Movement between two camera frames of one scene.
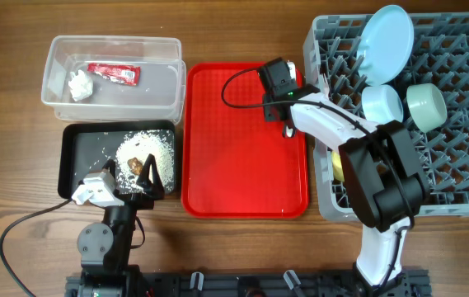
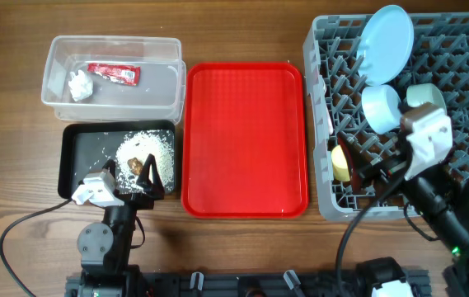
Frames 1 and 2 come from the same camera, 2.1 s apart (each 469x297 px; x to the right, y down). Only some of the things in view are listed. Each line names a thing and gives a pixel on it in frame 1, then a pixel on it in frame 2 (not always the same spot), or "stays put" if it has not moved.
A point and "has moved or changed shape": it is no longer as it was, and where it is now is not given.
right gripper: x=269 y=109 to x=366 y=176
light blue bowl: x=381 y=103 stays put
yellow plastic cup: x=338 y=170 stays put
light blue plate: x=385 y=44 stays put
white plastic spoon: x=288 y=131 has moved or changed shape
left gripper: x=152 y=190 stays put
